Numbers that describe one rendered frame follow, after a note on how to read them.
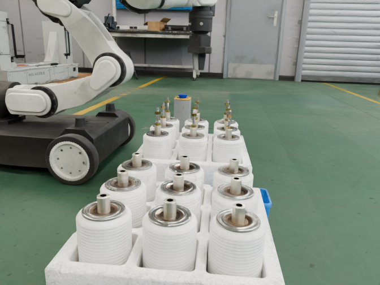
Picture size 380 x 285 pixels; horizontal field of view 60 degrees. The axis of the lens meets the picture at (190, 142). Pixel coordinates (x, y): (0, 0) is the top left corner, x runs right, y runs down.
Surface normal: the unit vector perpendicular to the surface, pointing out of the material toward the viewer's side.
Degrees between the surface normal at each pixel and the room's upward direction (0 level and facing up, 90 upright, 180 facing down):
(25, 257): 0
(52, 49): 63
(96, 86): 90
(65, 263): 0
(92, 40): 90
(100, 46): 90
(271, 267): 0
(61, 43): 90
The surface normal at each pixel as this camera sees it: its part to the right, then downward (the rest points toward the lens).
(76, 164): -0.12, 0.28
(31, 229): 0.03, -0.96
